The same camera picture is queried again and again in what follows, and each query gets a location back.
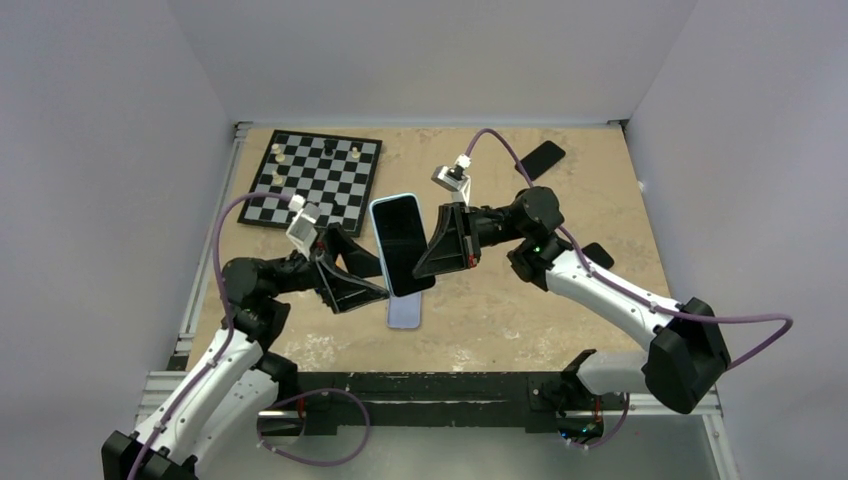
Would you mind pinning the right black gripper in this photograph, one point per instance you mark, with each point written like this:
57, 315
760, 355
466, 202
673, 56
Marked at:
455, 245

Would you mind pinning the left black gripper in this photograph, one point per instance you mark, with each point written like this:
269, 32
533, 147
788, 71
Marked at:
342, 292

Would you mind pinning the lilac phone case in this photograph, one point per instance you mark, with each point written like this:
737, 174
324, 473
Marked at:
404, 313

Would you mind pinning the black phone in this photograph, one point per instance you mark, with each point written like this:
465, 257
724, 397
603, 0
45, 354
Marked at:
540, 160

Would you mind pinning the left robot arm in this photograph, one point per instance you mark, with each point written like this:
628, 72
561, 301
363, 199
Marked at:
238, 375

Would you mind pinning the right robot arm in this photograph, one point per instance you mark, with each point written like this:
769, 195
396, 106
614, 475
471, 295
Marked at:
682, 350

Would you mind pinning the phone in dark case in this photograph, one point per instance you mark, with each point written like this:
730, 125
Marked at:
598, 255

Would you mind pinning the black chess piece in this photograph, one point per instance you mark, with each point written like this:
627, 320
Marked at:
329, 147
338, 208

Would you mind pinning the black white chessboard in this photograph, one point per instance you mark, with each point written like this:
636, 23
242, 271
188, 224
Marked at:
320, 179

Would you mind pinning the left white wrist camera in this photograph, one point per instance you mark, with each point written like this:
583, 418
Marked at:
302, 231

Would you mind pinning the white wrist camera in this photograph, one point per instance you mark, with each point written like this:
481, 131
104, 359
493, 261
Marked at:
302, 231
455, 179

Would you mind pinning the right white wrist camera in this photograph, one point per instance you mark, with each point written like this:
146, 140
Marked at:
455, 179

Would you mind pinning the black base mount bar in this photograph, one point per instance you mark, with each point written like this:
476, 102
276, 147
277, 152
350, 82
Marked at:
535, 402

